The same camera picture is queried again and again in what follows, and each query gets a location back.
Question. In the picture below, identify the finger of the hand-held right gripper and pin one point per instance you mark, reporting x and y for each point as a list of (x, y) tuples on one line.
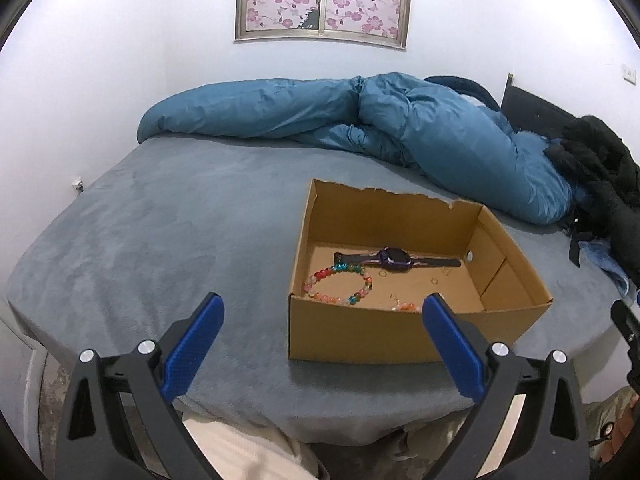
[(627, 330)]

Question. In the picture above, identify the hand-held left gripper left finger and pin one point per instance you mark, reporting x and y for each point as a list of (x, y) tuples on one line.
[(192, 342)]

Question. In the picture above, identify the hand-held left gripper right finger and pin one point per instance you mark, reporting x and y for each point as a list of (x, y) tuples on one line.
[(452, 345)]

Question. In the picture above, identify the brown cardboard box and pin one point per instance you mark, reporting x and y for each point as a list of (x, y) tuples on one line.
[(380, 332)]

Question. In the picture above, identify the light blue cloth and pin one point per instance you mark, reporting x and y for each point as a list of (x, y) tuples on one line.
[(602, 257)]

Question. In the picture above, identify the person's left leg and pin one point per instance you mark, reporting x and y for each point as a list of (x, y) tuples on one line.
[(240, 450)]

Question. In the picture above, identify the black clothing pile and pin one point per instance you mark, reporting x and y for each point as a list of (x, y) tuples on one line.
[(605, 175)]

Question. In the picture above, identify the white door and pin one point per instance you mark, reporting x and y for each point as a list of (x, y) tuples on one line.
[(20, 380)]

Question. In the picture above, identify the blue duvet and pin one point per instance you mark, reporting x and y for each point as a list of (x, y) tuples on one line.
[(425, 130)]

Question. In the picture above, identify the black headboard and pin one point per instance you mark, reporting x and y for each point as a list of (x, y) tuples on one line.
[(535, 105)]

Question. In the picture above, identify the dark navy pillow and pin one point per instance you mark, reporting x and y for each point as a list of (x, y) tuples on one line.
[(465, 90)]

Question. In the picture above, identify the window with pink floral film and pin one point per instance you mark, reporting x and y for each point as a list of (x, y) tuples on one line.
[(325, 0)]

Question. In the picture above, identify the white wall socket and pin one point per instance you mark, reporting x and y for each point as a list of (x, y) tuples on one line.
[(78, 186)]

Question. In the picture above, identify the white wall switch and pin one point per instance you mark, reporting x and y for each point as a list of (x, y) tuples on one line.
[(628, 73)]

